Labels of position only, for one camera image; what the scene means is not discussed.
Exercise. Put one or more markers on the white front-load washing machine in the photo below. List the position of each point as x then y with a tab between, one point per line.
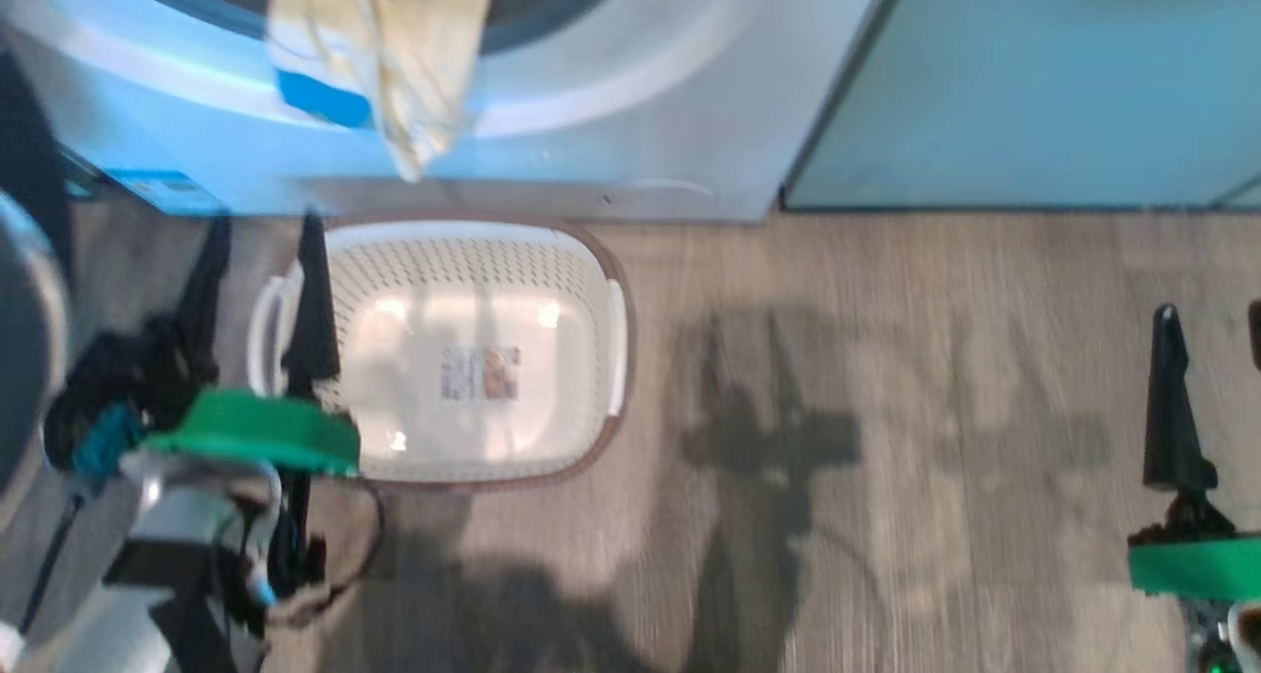
611	111

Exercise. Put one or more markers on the large cream printed baby garment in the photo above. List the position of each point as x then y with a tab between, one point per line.
424	62

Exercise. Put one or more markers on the round white filter cover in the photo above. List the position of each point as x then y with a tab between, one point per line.
660	192

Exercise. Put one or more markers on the light green tall cabinet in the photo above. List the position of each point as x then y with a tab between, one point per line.
1034	82

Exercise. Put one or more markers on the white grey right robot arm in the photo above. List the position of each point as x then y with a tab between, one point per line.
1231	639

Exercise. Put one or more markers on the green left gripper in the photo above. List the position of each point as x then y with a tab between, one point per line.
256	432

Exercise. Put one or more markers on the white perforated laundry basket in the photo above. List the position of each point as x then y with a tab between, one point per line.
473	259

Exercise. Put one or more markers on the product sticker in basket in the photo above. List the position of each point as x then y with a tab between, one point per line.
481	373

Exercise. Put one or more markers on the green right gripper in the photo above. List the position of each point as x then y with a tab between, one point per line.
1192	565

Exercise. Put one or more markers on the blue cloth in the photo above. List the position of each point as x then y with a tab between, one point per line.
320	97

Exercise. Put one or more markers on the black round glass washer door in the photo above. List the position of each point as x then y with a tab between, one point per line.
30	358

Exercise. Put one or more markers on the blue energy label sticker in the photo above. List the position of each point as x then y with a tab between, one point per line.
163	188

